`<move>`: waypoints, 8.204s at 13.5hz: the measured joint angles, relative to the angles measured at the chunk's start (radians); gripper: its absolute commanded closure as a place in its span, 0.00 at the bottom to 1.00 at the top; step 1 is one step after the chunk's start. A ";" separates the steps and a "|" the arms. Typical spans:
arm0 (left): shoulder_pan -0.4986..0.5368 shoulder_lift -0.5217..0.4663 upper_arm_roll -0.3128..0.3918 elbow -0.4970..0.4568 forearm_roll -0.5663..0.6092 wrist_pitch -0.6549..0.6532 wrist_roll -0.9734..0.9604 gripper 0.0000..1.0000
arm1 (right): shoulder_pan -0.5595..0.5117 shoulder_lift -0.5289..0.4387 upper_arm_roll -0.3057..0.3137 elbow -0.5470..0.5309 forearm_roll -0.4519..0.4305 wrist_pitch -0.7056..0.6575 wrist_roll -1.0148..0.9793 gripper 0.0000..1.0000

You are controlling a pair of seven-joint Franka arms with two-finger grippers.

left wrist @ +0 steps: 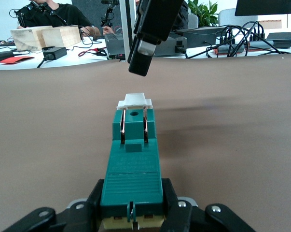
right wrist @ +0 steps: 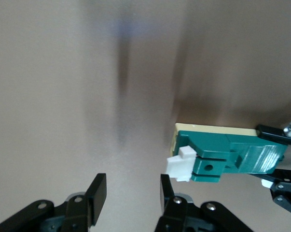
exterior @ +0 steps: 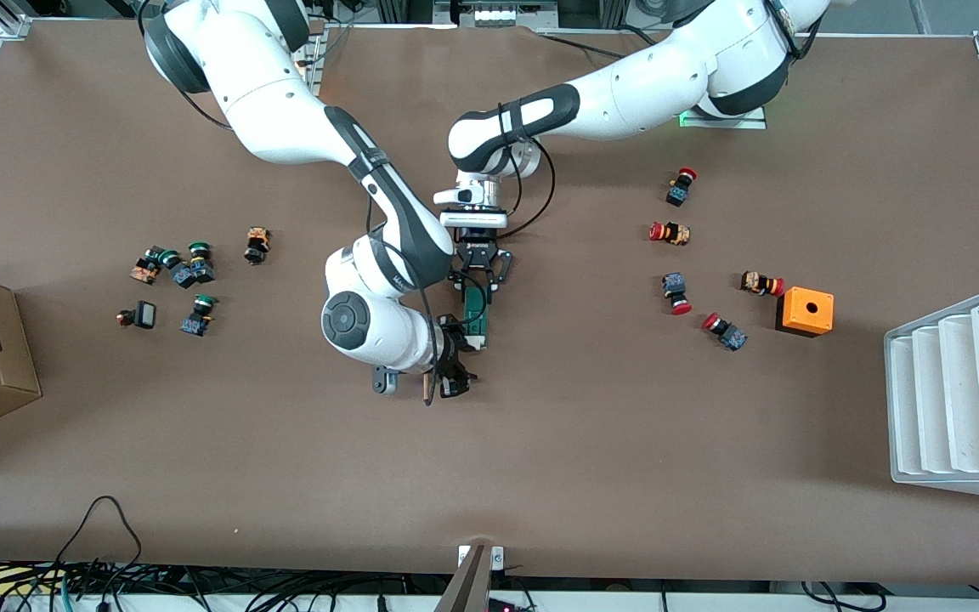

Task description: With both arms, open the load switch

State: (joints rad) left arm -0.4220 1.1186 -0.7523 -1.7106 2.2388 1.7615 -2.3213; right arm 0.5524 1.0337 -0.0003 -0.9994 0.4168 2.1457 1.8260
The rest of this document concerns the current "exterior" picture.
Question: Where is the metal fixture with white lights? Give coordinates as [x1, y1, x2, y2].
[433, 0, 559, 31]

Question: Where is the green push button blue body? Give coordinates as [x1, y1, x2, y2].
[158, 249, 201, 290]
[188, 242, 218, 284]
[180, 293, 217, 337]

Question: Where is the black square red button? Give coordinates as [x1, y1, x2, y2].
[116, 301, 157, 331]

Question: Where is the white stepped tray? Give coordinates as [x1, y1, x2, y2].
[883, 283, 979, 504]

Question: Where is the yellow label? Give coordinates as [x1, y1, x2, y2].
[0, 568, 59, 596]

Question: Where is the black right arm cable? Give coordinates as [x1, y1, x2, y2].
[366, 183, 441, 407]

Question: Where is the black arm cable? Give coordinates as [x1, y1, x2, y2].
[496, 100, 557, 241]
[366, 183, 441, 407]

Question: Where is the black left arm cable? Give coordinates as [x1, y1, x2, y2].
[496, 100, 557, 241]

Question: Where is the brown camera stand with bracket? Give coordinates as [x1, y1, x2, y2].
[434, 544, 506, 612]

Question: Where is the black cable on table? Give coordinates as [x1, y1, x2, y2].
[539, 31, 631, 62]

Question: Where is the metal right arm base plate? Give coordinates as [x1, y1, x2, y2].
[303, 32, 325, 96]

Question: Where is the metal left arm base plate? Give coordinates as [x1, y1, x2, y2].
[678, 107, 768, 130]

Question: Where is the orange button enclosure box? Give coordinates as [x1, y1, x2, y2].
[775, 286, 835, 338]

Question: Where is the black looped cable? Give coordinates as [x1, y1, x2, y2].
[52, 496, 144, 589]

